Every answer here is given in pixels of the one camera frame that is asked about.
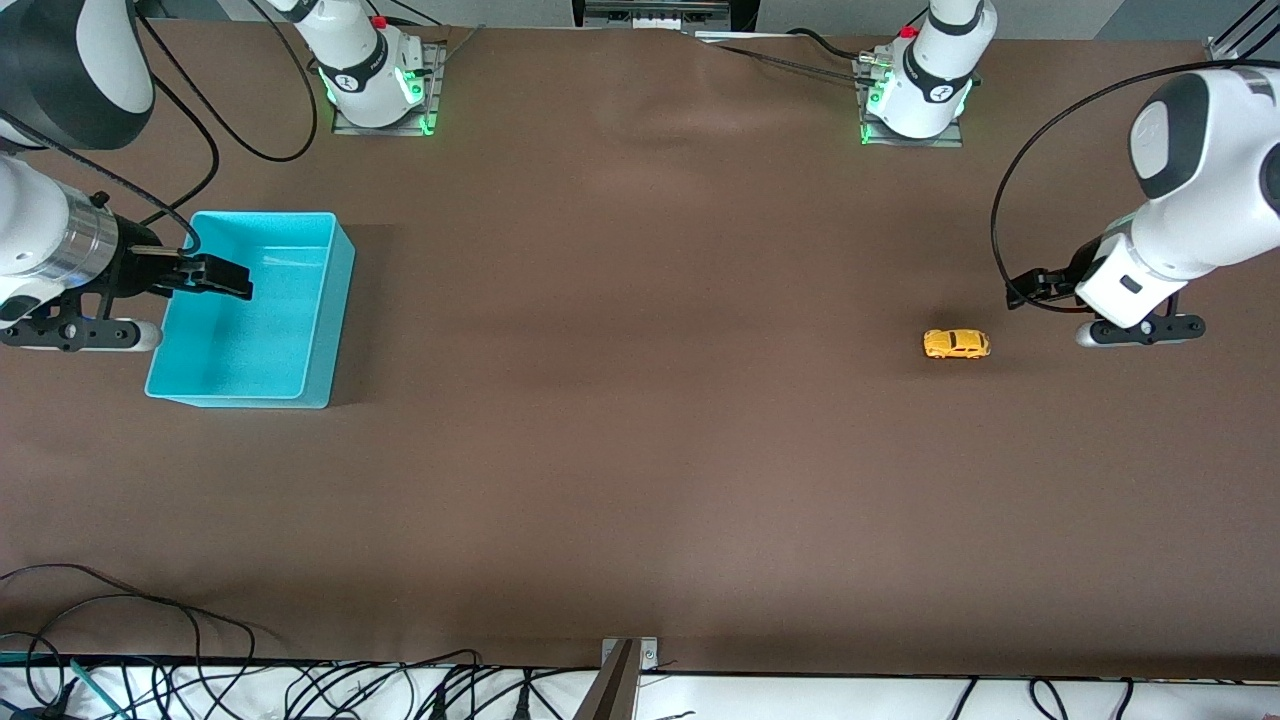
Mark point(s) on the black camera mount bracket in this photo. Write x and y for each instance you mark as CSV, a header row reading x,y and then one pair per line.
x,y
50,330
1160,328

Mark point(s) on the black power plug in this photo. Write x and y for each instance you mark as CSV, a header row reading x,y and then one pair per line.
x,y
437,702
522,702

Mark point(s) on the teal plastic storage bin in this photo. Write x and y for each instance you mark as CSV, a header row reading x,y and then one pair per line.
x,y
250,340

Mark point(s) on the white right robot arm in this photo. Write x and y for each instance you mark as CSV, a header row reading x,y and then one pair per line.
x,y
350,60

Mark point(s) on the grey aluminium bar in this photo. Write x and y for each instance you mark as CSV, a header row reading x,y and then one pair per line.
x,y
610,695

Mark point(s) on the black left camera mount bracket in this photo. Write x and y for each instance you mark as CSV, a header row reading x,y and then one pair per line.
x,y
1160,328

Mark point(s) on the yellow beetle toy car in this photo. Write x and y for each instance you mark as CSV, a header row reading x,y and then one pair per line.
x,y
955,343

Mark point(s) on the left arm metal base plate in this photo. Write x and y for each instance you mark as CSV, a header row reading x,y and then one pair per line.
x,y
952,140

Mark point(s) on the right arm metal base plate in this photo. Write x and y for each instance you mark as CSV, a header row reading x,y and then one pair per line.
x,y
432,100

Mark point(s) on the white power strip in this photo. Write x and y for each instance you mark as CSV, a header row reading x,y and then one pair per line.
x,y
650,15

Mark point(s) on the black right camera mount bracket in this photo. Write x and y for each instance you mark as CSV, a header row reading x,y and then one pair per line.
x,y
50,330

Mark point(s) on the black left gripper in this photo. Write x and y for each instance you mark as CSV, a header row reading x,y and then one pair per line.
x,y
1082,267

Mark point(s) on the aluminium profile rail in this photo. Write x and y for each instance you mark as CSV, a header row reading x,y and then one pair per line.
x,y
1218,45

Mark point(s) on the small metal clamp plate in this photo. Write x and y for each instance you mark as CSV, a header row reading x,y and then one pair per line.
x,y
650,655

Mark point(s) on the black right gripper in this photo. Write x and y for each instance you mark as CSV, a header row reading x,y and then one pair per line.
x,y
133,270

